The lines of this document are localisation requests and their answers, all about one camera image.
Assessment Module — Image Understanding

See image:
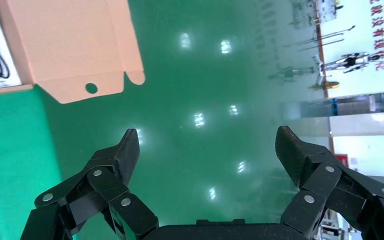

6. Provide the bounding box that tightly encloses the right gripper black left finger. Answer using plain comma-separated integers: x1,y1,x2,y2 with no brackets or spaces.
32,128,160,240

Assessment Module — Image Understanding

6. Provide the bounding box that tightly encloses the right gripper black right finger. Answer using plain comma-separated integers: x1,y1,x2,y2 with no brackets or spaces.
274,125,384,240

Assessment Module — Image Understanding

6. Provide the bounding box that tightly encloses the orange cardboard box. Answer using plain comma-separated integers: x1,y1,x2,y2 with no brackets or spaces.
0,0,146,105

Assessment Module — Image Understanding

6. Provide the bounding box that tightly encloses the glass partition window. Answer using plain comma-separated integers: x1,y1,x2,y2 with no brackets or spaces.
327,91,384,137

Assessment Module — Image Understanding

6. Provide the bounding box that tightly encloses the white humanoid robot figure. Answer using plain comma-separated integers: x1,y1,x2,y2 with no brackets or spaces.
312,48,384,92

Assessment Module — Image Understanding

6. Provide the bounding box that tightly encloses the green table mat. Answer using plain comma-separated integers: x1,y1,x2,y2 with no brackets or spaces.
0,84,64,240

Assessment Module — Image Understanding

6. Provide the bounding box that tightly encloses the white printed paper sheet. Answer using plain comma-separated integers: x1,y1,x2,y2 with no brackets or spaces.
0,0,23,91

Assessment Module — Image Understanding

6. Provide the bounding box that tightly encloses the small red wall sign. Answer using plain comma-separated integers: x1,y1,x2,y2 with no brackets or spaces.
335,153,350,169

